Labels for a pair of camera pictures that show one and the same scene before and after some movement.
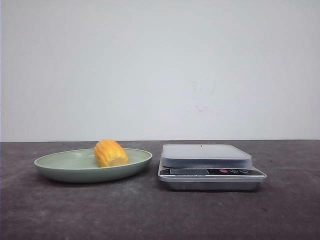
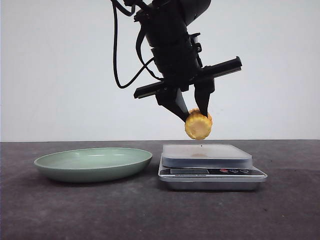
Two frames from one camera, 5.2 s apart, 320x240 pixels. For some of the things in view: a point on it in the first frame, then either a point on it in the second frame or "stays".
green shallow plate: x=108 y=161 stays
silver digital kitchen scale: x=208 y=167 stays
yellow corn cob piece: x=108 y=152 to x=197 y=126
